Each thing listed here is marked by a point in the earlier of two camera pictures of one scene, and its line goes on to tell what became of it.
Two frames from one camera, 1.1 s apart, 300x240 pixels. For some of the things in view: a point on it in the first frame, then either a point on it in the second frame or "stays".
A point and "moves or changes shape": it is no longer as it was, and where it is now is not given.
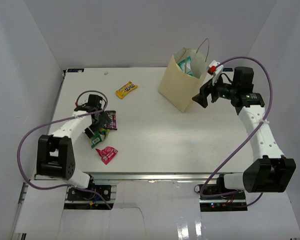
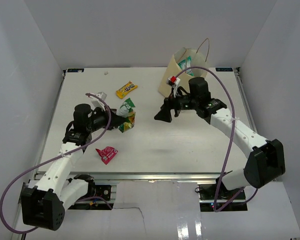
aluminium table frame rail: (153, 176) stays
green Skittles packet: (98, 136) moves or changes shape
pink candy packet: (106, 154) stays
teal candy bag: (185, 65) stays
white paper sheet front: (152, 211) stays
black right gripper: (208, 88) -> (165, 114)
